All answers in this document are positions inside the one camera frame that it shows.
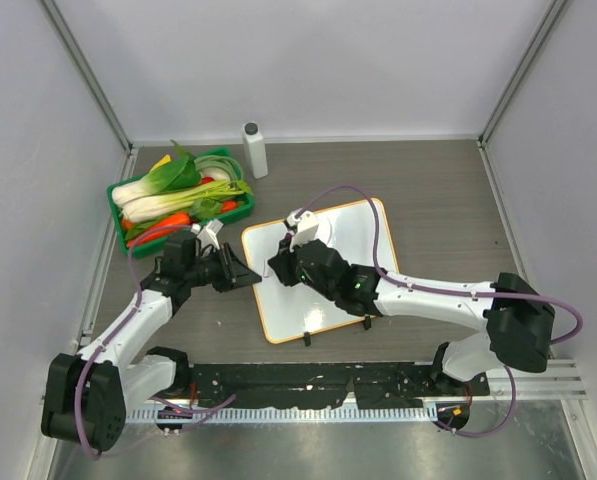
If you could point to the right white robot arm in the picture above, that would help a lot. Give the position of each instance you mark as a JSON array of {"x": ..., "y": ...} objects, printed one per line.
[{"x": 512, "y": 326}]

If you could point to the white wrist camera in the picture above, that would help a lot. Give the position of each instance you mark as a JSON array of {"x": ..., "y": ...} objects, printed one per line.
[
  {"x": 210, "y": 232},
  {"x": 302, "y": 227}
]

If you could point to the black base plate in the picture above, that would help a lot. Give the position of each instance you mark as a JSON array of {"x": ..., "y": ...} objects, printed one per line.
[{"x": 317, "y": 386}]

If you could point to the orange carrot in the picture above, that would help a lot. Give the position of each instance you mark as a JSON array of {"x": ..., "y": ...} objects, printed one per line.
[{"x": 160, "y": 229}]

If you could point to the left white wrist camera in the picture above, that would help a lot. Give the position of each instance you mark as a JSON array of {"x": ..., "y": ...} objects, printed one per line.
[{"x": 210, "y": 232}]

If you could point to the orange framed whiteboard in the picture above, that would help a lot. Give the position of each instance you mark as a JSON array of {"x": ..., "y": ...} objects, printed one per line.
[{"x": 287, "y": 312}]

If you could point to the white slotted cable duct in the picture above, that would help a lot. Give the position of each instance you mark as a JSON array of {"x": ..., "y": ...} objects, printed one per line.
[{"x": 347, "y": 413}]

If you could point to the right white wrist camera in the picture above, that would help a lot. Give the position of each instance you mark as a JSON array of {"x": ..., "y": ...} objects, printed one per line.
[{"x": 302, "y": 227}]

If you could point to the white bottle grey cap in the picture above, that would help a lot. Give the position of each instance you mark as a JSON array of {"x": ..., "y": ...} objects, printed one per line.
[{"x": 255, "y": 150}]

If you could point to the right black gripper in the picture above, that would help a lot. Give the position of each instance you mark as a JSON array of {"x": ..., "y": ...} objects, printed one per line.
[{"x": 283, "y": 262}]

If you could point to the white marker purple cap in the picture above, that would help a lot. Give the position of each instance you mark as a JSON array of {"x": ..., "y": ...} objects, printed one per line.
[{"x": 265, "y": 267}]

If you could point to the bok choy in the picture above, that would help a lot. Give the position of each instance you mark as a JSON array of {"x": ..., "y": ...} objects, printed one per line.
[{"x": 152, "y": 195}]

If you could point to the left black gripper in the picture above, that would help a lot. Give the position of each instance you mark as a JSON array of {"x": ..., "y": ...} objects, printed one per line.
[{"x": 234, "y": 273}]

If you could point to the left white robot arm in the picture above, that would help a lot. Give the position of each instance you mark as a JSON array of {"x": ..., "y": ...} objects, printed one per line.
[{"x": 89, "y": 394}]

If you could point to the green plastic tray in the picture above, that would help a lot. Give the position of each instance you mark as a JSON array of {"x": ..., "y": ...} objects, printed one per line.
[{"x": 228, "y": 211}]

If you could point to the green onion bundle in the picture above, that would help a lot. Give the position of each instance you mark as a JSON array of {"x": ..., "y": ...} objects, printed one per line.
[{"x": 219, "y": 167}]

